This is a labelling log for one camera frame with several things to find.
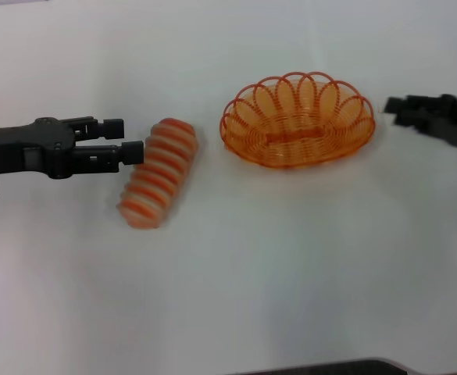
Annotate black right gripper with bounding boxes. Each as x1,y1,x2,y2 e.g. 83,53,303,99
384,93,457,149

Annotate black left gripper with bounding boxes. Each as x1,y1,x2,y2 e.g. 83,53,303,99
0,116,145,181

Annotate orange white striped bread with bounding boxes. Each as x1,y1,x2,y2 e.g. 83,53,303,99
116,116,199,230

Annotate orange wire basket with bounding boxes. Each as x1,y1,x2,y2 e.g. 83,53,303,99
219,70,377,170

